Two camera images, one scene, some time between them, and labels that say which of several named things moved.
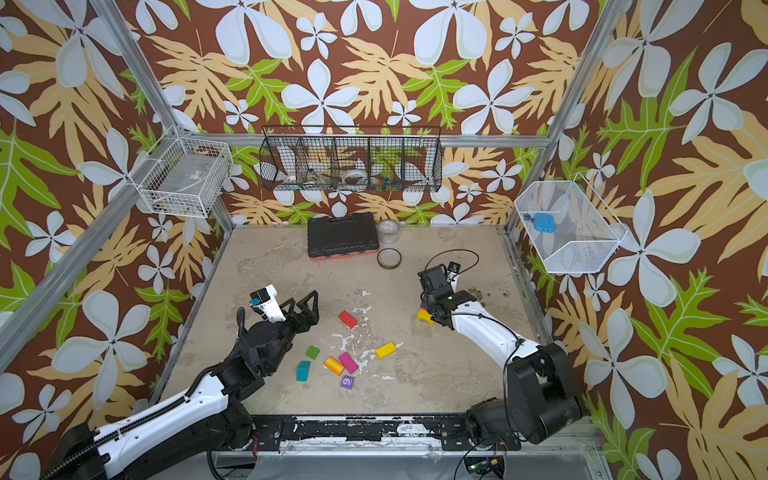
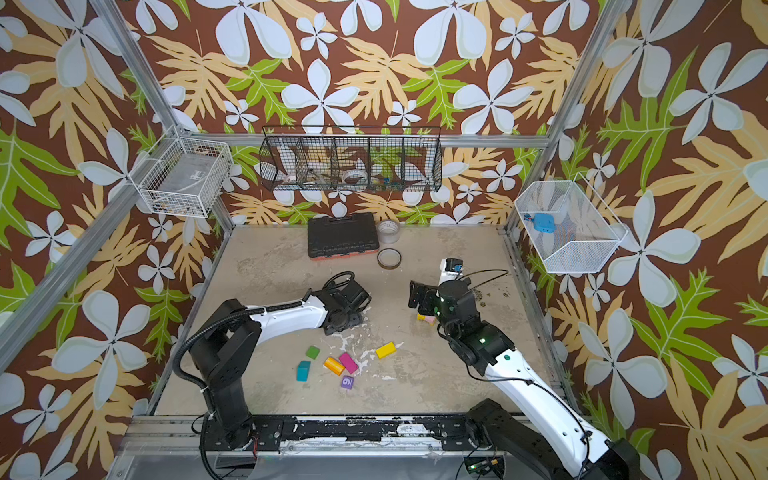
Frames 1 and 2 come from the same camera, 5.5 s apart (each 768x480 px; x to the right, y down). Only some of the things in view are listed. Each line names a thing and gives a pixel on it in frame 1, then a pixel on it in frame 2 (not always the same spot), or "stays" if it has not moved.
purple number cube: [347, 382] stays
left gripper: [309, 318] -> [357, 316]
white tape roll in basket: [355, 176] stays
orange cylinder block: [333, 365] stays
